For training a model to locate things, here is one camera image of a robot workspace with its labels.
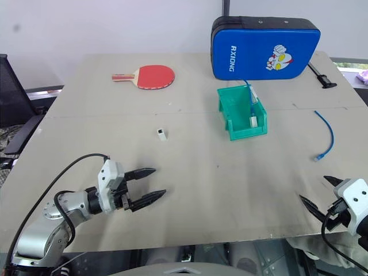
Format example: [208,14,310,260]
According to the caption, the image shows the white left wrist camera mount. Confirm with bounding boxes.
[97,159,125,214]

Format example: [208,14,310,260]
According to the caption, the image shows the blue RXIONG kick pad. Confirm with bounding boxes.
[210,16,321,81]

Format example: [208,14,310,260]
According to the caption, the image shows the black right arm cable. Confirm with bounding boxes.
[320,198,368,273]

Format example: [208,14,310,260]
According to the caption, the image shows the loose blue Ethernet cable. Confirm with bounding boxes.
[312,110,335,162]

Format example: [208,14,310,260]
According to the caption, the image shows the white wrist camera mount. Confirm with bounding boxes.
[97,159,125,214]
[332,178,368,237]

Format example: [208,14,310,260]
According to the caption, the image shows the red table tennis paddle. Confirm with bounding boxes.
[111,64,177,91]

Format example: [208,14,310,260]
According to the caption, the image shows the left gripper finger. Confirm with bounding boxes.
[124,167,157,182]
[131,189,167,213]

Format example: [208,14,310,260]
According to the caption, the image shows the black office chair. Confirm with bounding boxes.
[0,53,49,170]

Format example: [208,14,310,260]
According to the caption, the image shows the green plastic bin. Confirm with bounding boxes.
[216,85,269,141]

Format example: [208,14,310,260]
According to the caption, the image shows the short black left arm cable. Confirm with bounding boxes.
[53,190,76,248]

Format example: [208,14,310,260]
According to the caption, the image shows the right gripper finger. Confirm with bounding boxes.
[323,175,344,187]
[298,194,331,224]

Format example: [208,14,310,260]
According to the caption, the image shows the grey robot torso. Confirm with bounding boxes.
[97,260,255,276]

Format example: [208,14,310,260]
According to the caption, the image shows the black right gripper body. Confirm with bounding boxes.
[324,198,353,231]

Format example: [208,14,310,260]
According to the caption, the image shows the black clamp handle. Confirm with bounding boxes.
[307,62,338,90]

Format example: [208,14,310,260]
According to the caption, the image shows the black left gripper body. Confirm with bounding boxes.
[113,171,136,213]

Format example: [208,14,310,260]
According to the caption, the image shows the patterned fabric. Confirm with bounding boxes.
[0,125,22,187]

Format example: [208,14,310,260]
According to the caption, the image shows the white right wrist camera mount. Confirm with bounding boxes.
[332,178,368,237]

